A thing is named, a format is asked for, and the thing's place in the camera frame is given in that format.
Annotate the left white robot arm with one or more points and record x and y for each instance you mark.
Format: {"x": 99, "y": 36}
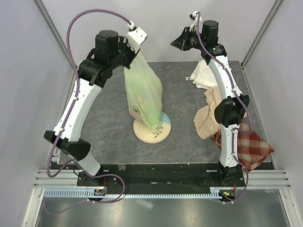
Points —
{"x": 111, "y": 51}

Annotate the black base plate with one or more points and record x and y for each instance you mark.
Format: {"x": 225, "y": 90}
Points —
{"x": 164, "y": 178}

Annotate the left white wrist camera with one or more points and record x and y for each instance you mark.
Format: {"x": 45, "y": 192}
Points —
{"x": 135, "y": 36}

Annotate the white folded towel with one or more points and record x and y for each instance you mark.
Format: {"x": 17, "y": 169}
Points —
{"x": 202, "y": 76}

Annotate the red plaid cloth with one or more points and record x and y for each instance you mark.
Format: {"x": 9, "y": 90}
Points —
{"x": 252, "y": 149}

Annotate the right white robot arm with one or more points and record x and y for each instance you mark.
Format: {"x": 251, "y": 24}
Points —
{"x": 203, "y": 36}

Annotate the beige and blue plate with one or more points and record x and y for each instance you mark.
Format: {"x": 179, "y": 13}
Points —
{"x": 147, "y": 135}

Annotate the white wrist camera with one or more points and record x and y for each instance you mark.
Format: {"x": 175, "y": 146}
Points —
{"x": 135, "y": 36}
{"x": 195, "y": 19}

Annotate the beige crumpled cloth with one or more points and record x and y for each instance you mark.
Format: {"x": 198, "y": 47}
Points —
{"x": 204, "y": 120}

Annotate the light blue cable duct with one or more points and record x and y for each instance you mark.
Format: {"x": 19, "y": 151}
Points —
{"x": 97, "y": 193}

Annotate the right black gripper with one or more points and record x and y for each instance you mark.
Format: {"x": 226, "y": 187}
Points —
{"x": 180, "y": 42}

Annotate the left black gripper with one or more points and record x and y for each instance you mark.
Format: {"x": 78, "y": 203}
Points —
{"x": 122, "y": 43}

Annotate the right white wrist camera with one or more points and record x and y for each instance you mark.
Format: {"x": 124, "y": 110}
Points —
{"x": 195, "y": 19}

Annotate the light green plastic bag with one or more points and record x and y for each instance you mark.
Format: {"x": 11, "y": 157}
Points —
{"x": 144, "y": 92}

